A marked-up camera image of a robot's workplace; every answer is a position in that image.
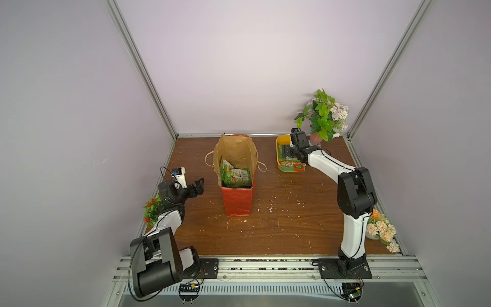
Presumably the red paper bag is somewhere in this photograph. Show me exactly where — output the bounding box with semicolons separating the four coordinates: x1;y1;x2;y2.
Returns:
205;134;267;217

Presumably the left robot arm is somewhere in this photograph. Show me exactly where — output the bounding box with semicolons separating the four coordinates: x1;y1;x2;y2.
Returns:
127;178;204;302

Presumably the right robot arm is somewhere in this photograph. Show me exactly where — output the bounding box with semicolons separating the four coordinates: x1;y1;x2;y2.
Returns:
290;128;377;269

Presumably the green orange condiment packet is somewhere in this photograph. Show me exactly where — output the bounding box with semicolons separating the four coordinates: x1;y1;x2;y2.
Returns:
278;160;306;173

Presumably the yellow plastic tray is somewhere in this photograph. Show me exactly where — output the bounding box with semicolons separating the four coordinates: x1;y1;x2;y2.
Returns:
276;135;291;168

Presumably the small red flower plant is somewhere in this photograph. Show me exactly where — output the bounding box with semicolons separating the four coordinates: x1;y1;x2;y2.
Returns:
143;194;162;225

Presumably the green plant in glass vase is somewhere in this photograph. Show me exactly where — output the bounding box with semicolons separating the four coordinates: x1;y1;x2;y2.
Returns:
295;89;350;147

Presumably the left controller board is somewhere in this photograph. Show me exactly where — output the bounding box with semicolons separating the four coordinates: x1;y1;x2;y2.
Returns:
178;283;201;304

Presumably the controller board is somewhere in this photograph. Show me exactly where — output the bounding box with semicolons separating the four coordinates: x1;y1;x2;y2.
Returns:
178;283;201;304
341;283;363;303

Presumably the peach flower pot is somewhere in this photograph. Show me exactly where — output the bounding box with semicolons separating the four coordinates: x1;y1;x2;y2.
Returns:
366;209;400;253

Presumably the right controller board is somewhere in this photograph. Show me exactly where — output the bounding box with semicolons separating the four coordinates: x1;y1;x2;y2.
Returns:
341;283;363;303

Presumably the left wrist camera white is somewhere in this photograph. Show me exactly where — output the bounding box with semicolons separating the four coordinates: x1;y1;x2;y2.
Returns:
171;168;187;189

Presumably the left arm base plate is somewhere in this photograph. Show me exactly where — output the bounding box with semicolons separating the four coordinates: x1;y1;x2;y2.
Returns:
184;258;219;280

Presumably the aluminium front rail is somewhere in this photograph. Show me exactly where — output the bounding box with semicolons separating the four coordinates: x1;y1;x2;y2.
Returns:
114;256;428;284

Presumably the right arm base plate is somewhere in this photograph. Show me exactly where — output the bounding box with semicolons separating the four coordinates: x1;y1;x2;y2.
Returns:
315;257;373;280

